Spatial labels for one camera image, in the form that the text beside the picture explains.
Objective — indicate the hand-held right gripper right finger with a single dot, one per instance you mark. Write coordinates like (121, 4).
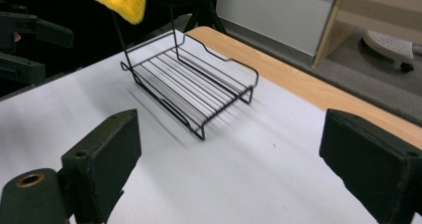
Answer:
(375, 164)

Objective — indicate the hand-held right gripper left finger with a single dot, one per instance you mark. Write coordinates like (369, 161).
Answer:
(106, 164)

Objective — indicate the yellow towel with black trim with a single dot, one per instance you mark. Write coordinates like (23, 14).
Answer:
(126, 0)

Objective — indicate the wooden table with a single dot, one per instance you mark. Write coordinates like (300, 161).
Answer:
(298, 81)

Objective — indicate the white table cover sheet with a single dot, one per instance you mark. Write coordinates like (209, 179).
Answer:
(232, 171)

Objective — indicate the light wooden desk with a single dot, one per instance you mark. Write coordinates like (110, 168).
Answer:
(375, 5)

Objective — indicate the white cabinet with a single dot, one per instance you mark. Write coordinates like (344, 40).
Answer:
(275, 15)

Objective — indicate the black metal frame stand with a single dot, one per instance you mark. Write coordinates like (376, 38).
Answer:
(205, 15)

